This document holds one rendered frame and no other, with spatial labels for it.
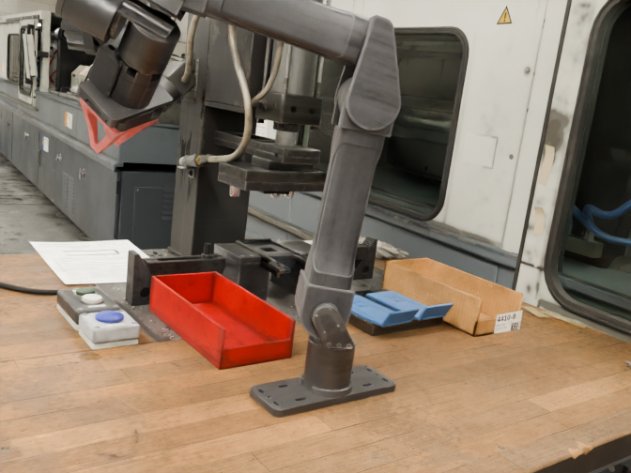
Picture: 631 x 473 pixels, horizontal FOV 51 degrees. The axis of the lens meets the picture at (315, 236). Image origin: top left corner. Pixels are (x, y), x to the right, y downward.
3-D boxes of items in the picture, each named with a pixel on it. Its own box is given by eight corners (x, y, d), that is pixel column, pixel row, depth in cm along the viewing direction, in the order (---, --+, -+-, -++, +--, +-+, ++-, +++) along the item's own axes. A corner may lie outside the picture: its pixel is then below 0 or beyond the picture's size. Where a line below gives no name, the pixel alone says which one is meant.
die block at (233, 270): (236, 303, 119) (239, 263, 118) (209, 286, 127) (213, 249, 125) (324, 294, 131) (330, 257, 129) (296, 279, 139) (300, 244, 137)
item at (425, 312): (424, 323, 115) (427, 307, 114) (365, 296, 127) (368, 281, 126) (451, 318, 119) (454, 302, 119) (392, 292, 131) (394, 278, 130)
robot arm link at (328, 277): (295, 334, 82) (351, 69, 76) (290, 316, 89) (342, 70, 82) (344, 342, 84) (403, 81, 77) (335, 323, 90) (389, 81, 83)
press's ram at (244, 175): (245, 208, 114) (264, 29, 108) (181, 181, 135) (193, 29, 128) (329, 207, 125) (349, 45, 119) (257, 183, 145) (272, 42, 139)
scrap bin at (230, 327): (219, 370, 91) (223, 328, 90) (148, 310, 110) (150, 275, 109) (291, 358, 98) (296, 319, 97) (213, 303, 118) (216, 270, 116)
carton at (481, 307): (473, 342, 117) (481, 299, 116) (379, 297, 137) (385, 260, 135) (518, 333, 125) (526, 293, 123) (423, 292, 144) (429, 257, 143)
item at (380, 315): (389, 329, 109) (391, 312, 109) (329, 300, 121) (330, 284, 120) (417, 324, 114) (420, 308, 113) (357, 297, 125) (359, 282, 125)
